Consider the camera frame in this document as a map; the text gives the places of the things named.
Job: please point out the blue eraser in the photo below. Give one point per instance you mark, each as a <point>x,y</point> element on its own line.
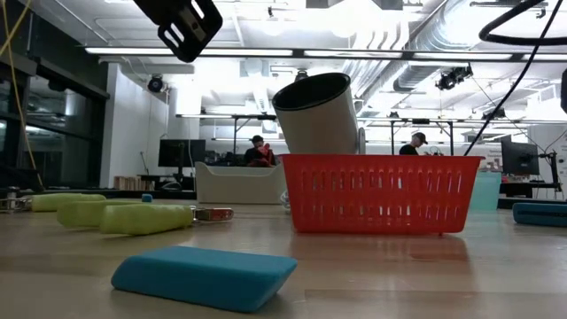
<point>204,277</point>
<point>540,215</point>
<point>147,198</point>

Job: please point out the red plastic basket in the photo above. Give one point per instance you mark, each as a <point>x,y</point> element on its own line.
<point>381,161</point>

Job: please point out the long light bar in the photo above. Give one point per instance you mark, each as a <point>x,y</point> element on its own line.
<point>248,52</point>

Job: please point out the black computer monitor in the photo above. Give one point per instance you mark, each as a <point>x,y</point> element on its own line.
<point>520,157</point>
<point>181,153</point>

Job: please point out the person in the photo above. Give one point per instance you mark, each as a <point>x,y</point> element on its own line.
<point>253,155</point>
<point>407,150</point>

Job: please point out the red bundle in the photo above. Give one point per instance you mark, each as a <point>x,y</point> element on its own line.
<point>266,156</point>

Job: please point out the wooden crate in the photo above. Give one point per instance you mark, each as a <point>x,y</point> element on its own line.
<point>133,183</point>

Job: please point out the grey plastic bin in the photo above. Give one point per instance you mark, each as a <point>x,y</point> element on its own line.
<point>235,186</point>

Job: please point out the white mug black inside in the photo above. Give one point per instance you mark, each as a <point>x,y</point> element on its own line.
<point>323,124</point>

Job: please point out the black ceiling spotlight cluster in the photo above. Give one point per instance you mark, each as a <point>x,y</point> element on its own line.
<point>452,79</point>

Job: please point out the teal plastic tray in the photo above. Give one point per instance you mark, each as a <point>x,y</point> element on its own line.
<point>485,192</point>

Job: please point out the black desk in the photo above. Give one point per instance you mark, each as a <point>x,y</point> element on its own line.
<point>527,188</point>

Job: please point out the black round wall speaker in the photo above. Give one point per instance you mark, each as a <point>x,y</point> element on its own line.
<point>155,84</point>

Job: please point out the background workstation frame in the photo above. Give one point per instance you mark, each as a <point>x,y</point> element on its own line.
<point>261,117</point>
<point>421,121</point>

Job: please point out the black aluminium table frame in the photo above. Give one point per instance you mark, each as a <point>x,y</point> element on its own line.
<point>133,194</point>

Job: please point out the small silver metal post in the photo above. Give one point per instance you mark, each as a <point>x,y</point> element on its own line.
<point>12,192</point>

